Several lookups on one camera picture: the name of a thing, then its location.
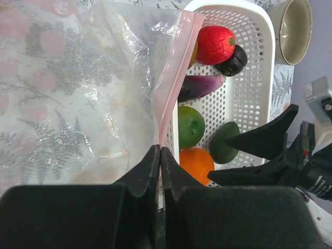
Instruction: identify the orange tangerine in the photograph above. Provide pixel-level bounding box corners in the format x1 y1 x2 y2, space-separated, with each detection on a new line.
179 147 215 185

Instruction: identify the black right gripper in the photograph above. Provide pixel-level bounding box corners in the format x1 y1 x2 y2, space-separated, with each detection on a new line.
208 104 331 201

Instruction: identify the clear zip top bag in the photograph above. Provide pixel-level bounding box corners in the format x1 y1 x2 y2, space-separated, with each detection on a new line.
1 1 204 191

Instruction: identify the brown kiwi fruit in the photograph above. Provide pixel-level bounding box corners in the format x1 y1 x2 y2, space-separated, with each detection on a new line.
188 41 198 69

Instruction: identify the beige ceramic bowl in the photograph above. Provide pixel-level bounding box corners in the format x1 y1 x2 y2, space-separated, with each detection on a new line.
267 0 312 66

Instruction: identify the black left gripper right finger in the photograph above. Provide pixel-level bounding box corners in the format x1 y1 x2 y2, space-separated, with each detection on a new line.
160 147 325 248

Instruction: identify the red apple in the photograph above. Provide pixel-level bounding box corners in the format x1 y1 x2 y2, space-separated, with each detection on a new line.
196 25 236 65

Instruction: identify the dark green avocado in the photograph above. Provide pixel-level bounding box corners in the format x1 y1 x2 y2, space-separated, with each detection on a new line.
209 121 240 164

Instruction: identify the white perforated plastic basket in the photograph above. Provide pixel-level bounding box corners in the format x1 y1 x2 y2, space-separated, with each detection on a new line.
163 0 275 187

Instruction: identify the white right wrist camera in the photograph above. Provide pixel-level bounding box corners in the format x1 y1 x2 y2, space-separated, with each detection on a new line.
303 76 331 148

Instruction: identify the purple eggplant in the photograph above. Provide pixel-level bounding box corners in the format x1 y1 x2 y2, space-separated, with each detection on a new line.
177 75 226 103

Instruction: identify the green lime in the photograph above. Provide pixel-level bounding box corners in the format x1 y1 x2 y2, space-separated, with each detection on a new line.
178 106 205 150

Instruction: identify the dark brown chocolate cube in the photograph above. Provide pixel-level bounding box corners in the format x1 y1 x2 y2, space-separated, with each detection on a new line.
214 45 247 77

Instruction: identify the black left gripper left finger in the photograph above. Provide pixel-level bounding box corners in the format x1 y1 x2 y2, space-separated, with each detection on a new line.
1 145 160 248

